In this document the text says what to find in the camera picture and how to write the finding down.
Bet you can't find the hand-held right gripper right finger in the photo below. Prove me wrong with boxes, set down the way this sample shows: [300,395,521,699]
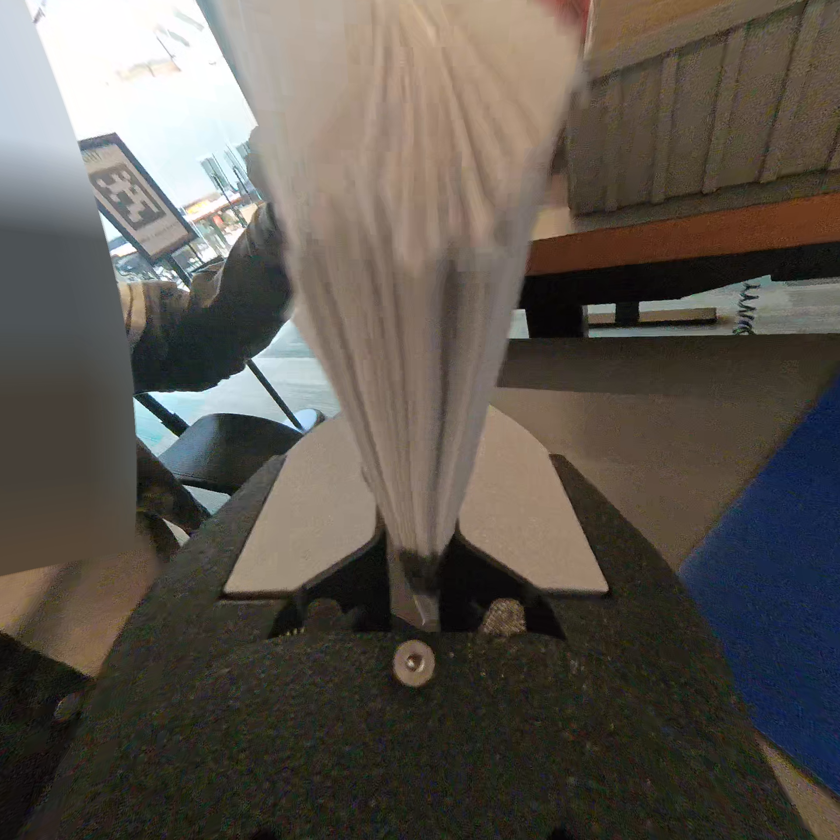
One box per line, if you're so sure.
[455,406,609,598]

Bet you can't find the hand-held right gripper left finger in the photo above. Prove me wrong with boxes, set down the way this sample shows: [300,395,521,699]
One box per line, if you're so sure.
[223,415,387,598]

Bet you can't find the white paperback book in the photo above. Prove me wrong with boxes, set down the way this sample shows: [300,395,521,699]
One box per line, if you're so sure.
[203,0,592,572]

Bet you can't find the person's left forearm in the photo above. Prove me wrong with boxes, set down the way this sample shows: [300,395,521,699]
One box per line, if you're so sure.
[118,203,294,395]

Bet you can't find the black chair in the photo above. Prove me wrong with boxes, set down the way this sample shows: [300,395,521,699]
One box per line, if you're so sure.
[134,390,309,496]

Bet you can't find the blue folder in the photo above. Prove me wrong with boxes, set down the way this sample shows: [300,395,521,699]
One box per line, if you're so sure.
[679,377,840,791]

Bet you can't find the wood-edged table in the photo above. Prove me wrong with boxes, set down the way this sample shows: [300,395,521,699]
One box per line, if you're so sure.
[521,190,840,339]

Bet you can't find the black floor sign stand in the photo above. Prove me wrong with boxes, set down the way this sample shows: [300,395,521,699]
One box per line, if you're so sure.
[79,131,327,434]

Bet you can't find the grey ribbed plastic crate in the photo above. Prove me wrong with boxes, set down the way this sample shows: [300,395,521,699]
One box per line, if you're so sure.
[566,3,840,219]

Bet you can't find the black coiled cable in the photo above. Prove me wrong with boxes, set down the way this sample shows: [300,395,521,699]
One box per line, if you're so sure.
[730,281,763,337]

